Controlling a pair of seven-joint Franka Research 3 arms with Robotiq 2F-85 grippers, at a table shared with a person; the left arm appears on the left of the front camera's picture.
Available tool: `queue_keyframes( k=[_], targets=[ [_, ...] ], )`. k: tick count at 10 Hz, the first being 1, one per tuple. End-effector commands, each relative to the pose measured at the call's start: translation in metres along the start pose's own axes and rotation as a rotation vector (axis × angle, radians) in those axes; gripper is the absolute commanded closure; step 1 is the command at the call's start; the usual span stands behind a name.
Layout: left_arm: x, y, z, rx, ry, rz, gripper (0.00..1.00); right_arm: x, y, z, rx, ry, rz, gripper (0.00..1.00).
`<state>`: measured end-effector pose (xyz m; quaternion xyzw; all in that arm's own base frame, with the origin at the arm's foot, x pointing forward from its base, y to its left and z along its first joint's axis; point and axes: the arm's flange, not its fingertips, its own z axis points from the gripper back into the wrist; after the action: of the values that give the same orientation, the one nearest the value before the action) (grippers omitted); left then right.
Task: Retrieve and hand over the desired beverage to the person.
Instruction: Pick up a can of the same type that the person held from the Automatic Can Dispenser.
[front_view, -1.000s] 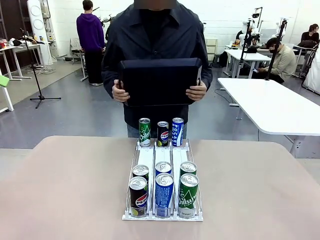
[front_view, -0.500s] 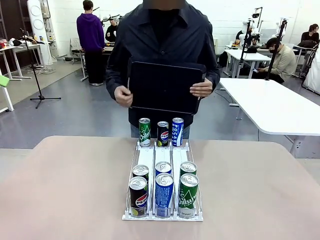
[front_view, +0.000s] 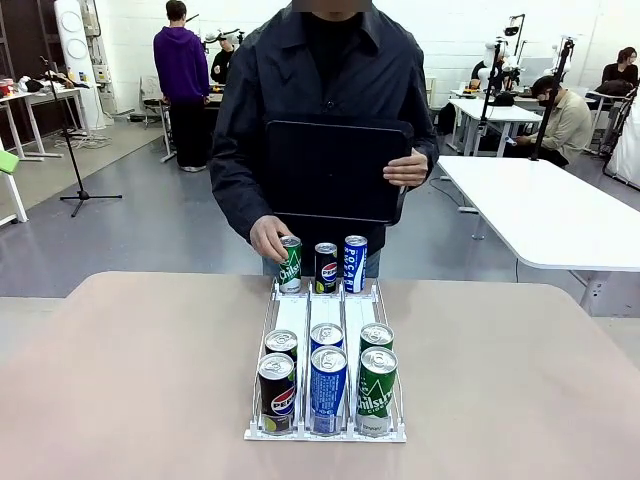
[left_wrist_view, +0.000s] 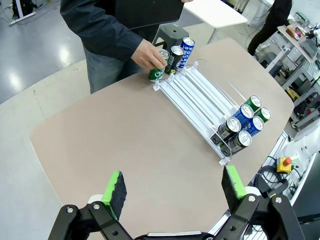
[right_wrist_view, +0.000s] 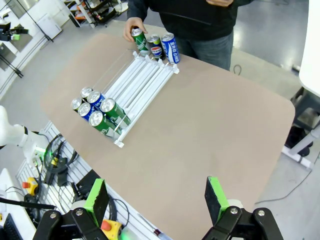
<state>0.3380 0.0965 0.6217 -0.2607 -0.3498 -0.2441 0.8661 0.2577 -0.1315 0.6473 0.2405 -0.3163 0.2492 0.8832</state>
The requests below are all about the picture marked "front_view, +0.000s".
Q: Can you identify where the green Chilsung cider can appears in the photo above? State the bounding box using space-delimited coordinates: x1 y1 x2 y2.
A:
359 322 395 354
355 346 400 436
277 235 303 295

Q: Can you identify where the black Pepsi can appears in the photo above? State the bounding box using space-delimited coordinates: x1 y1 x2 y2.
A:
314 242 339 295
264 329 299 364
257 352 297 435

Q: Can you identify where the white can dispenser rack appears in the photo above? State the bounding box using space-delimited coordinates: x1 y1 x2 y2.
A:
243 277 409 444

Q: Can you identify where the thin black stand pole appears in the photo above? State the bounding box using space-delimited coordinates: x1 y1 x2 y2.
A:
477 34 507 157

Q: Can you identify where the black microphone tripod stand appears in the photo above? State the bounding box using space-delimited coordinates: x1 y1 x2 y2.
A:
39 55 124 219

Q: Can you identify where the seated person in black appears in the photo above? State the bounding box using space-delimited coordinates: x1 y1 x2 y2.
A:
599 47 640 99

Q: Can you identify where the person's right forearm dark sleeve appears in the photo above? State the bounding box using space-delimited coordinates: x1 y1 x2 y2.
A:
209 149 284 246

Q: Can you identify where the white background desk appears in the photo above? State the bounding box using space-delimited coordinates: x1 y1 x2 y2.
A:
447 97 544 157

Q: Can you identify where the tall white air conditioner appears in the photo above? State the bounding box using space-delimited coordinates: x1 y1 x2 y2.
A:
53 0 109 132

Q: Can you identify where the person in dark jacket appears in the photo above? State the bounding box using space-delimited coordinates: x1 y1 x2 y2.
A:
208 0 441 279

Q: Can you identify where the person in dark clothes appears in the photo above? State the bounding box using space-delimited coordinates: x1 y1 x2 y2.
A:
210 30 242 87

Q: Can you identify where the person's left forearm dark sleeve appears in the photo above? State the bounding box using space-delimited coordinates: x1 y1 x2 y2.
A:
399 89 441 162

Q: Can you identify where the person in beige shirt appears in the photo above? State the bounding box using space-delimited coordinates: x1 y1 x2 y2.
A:
517 74 594 169

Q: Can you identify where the person's right hand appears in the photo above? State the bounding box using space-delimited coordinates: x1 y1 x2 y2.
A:
249 215 299 264

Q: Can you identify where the black camera tripod pole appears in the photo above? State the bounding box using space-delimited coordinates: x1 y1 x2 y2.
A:
529 37 576 162

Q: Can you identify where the blue Pocari Sweat can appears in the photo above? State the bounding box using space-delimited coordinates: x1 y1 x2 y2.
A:
309 322 345 354
343 235 369 295
309 345 349 435

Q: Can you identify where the person in purple hoodie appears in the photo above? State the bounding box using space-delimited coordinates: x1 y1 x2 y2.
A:
153 0 211 174

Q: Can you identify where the large white table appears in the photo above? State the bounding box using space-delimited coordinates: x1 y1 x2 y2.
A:
437 154 640 317

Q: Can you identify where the person's left hand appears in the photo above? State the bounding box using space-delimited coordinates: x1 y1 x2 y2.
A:
382 151 430 189

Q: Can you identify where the black rectangular serving tray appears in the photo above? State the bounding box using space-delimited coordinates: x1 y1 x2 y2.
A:
263 118 415 225

